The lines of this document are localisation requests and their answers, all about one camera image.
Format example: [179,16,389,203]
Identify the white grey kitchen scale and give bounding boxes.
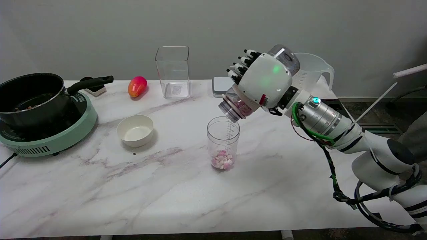
[212,77,235,98]

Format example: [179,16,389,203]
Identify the black cooker power cord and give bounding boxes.
[0,153,17,169]

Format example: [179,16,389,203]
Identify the red orange toy mango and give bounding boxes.
[128,76,148,98]

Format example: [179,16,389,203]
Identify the clear bottle with candy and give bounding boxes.
[219,44,300,123]

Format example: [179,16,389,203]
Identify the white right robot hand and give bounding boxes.
[227,49,299,116]

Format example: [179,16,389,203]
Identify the green robot cable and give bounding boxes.
[292,102,335,147]

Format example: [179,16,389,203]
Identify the green induction cooker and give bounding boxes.
[0,91,98,158]

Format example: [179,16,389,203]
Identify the grey trouser leg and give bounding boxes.
[398,112,427,164]

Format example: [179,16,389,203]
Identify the clear plastic measuring cup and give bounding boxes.
[207,116,241,171]

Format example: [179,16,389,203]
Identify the white ceramic bowl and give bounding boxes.
[116,115,154,148]

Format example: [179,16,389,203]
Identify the white cable tie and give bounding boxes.
[354,82,398,124]

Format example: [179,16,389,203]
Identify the black curved chair leg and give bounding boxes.
[386,86,427,108]

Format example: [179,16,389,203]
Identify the clear square storage container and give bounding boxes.
[155,46,192,99]

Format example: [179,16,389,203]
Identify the pink white candy pieces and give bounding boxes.
[211,150,234,170]

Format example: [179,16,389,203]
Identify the metal floor vent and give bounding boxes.
[358,123,403,135]

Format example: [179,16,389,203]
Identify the clear plastic pitcher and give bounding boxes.
[293,53,335,91]

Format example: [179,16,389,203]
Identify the white foam tube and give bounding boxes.
[393,63,427,79]

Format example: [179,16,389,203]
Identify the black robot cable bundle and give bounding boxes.
[314,140,425,234]

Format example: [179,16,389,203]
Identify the black saucepan with handle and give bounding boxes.
[0,73,114,129]

